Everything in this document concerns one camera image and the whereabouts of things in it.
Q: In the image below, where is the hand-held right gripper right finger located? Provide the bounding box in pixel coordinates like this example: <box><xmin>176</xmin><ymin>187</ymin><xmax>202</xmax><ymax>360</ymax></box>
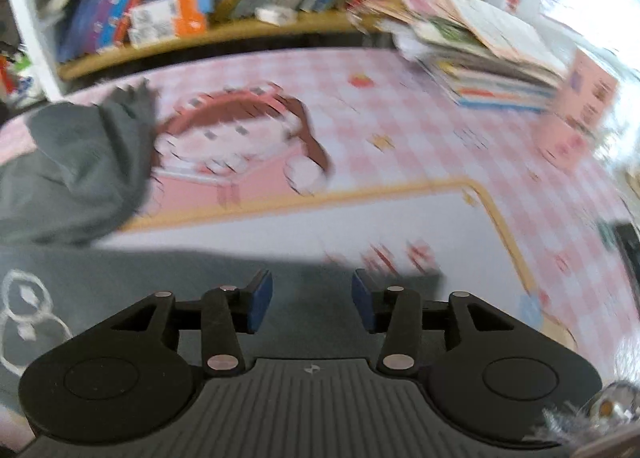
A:
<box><xmin>351</xmin><ymin>267</ymin><xmax>522</xmax><ymax>379</ymax></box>

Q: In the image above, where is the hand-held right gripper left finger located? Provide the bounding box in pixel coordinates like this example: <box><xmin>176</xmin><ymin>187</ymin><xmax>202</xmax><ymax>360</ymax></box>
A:
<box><xmin>106</xmin><ymin>270</ymin><xmax>274</xmax><ymax>379</ymax></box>

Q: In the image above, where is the dark grey printed garment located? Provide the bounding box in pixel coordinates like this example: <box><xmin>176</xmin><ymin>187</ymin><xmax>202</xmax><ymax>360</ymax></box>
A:
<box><xmin>0</xmin><ymin>80</ymin><xmax>444</xmax><ymax>420</ymax></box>

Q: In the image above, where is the pile of books and magazines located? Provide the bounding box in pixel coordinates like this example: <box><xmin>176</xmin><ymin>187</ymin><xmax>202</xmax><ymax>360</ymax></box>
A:
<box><xmin>349</xmin><ymin>0</ymin><xmax>572</xmax><ymax>115</ymax></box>

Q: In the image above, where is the silver fluffy object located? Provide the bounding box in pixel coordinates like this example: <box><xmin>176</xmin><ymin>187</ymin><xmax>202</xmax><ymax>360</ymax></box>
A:
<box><xmin>529</xmin><ymin>338</ymin><xmax>640</xmax><ymax>458</ymax></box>

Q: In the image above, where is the dark object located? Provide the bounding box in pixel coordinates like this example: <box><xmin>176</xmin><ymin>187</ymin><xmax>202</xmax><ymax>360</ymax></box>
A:
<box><xmin>596</xmin><ymin>219</ymin><xmax>640</xmax><ymax>290</ymax></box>

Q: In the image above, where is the small white box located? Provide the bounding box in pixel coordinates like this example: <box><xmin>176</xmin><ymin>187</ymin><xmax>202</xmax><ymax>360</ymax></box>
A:
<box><xmin>254</xmin><ymin>4</ymin><xmax>299</xmax><ymax>26</ymax></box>

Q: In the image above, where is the pink printed box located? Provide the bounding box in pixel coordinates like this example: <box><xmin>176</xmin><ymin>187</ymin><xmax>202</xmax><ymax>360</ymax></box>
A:
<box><xmin>531</xmin><ymin>47</ymin><xmax>622</xmax><ymax>165</ymax></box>

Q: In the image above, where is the orange and white box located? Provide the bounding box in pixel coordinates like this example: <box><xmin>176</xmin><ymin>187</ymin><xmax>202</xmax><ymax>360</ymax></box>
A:
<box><xmin>126</xmin><ymin>0</ymin><xmax>217</xmax><ymax>48</ymax></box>

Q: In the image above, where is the colourful clutter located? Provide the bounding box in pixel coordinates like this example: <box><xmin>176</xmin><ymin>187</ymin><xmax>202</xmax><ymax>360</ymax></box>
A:
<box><xmin>0</xmin><ymin>40</ymin><xmax>37</xmax><ymax>110</ymax></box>

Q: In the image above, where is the white wooden bookshelf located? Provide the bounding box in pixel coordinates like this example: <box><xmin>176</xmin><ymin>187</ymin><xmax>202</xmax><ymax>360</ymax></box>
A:
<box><xmin>0</xmin><ymin>0</ymin><xmax>403</xmax><ymax>100</ymax></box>

